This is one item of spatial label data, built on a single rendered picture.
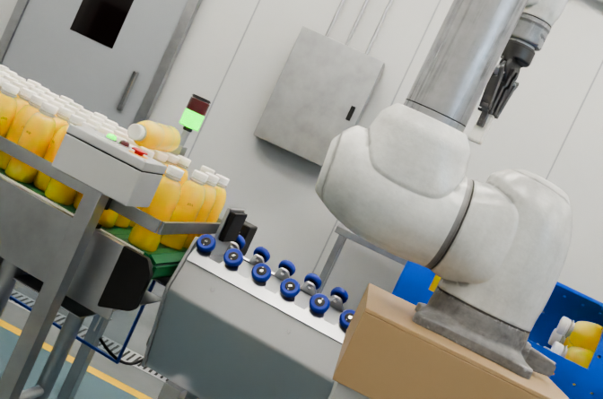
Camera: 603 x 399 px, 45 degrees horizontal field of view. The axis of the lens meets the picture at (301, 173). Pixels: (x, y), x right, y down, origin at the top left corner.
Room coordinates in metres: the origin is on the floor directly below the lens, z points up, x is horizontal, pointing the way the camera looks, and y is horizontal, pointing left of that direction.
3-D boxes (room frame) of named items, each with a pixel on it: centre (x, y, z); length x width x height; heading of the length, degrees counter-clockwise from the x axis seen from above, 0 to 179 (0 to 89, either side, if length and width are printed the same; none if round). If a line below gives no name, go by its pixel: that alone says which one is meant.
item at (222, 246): (1.77, 0.10, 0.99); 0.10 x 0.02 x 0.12; 164
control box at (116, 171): (1.55, 0.38, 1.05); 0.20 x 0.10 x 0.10; 74
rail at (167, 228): (1.79, 0.18, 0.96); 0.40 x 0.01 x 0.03; 164
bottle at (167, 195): (1.65, 0.26, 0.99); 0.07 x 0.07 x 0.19
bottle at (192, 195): (1.78, 0.22, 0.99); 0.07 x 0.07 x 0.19
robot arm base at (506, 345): (1.12, -0.36, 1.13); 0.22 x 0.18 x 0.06; 79
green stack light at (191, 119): (2.22, 0.37, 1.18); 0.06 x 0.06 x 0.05
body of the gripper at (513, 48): (1.64, -0.32, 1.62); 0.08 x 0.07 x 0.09; 146
